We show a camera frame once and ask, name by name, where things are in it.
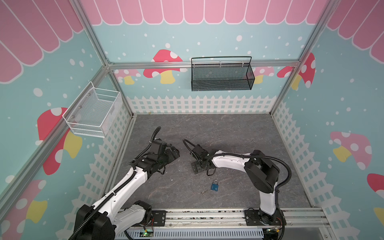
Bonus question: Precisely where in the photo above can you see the blue padlock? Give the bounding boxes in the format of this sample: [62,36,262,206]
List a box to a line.
[211,180,219,192]

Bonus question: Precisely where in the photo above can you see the black mesh wall basket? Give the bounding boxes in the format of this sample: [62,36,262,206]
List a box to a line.
[191,56,256,92]

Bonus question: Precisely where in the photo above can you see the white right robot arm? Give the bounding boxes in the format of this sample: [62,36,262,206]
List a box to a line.
[187,145,292,227]

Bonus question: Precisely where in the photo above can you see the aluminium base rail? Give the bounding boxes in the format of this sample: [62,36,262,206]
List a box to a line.
[116,208,337,240]

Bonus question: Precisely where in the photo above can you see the white wire wall basket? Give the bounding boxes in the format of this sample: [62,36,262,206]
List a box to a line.
[63,82,123,138]

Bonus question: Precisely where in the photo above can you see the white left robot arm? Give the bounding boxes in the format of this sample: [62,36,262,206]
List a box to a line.
[69,139,180,240]

